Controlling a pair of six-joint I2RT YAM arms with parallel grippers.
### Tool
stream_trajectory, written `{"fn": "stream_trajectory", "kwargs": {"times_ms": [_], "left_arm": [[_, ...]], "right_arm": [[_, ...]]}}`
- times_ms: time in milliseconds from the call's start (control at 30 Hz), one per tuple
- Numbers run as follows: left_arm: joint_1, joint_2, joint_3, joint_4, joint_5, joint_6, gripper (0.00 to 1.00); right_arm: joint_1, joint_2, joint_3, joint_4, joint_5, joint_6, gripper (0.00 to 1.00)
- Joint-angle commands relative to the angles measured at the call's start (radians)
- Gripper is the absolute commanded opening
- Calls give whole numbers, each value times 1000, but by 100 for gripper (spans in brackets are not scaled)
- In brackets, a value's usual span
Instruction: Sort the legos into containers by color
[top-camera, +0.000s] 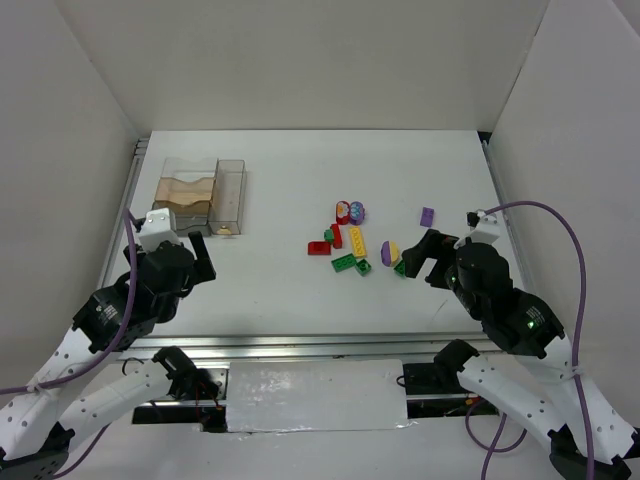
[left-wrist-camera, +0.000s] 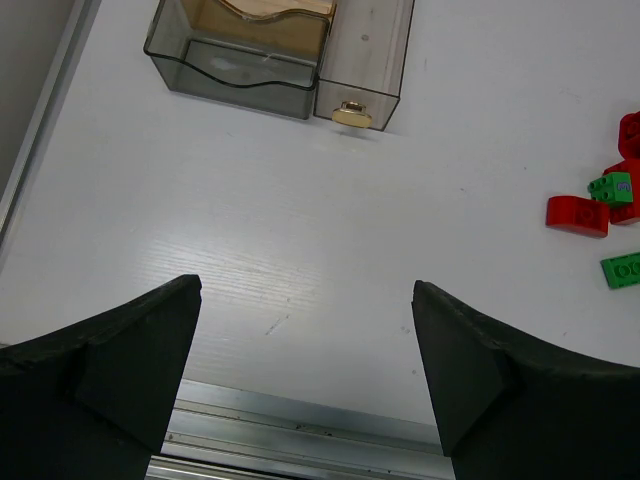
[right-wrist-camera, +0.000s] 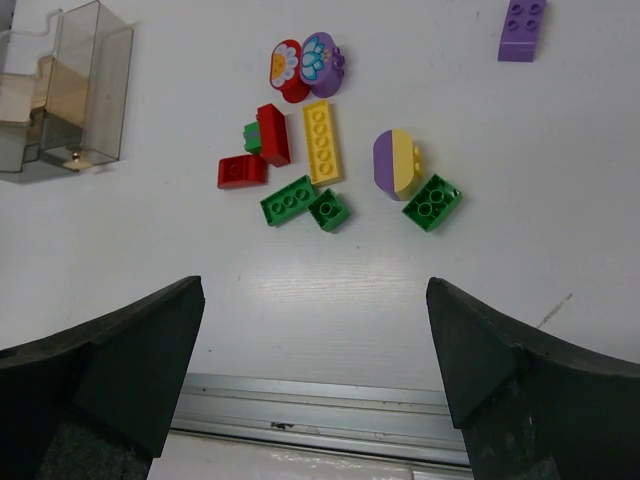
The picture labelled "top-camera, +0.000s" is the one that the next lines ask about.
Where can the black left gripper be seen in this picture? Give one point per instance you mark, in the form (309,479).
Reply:
(195,270)

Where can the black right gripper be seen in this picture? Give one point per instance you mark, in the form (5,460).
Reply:
(439,257)

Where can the purple lego brick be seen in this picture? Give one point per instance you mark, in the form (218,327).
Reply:
(427,217)

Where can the yellow long lego brick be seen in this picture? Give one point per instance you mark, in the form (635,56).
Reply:
(357,242)

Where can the red long lego brick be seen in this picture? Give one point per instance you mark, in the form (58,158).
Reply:
(337,236)

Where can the red flower lego piece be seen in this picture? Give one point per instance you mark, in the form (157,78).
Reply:
(342,213)

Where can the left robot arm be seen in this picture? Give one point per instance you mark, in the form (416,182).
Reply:
(54,415)

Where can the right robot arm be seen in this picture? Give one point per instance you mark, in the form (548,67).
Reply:
(583,434)

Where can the green lego brick right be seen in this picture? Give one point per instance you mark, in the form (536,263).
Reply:
(400,268)

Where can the clear narrow container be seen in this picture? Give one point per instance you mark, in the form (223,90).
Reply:
(226,213)

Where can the clear compartment organizer tray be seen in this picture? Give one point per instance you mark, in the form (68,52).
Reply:
(186,188)

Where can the green lego brick left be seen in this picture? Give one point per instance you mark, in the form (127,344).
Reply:
(343,263)

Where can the red flat lego brick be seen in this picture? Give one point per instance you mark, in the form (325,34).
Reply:
(318,248)

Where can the white foil covered panel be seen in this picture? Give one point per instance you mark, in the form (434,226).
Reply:
(336,395)

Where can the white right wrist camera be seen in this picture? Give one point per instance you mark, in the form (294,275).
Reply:
(483,228)

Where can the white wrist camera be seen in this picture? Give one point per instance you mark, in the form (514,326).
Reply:
(483,228)
(157,227)

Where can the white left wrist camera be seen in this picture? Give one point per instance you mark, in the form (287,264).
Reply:
(157,227)

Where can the aluminium front rail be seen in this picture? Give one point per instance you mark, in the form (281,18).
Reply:
(263,348)

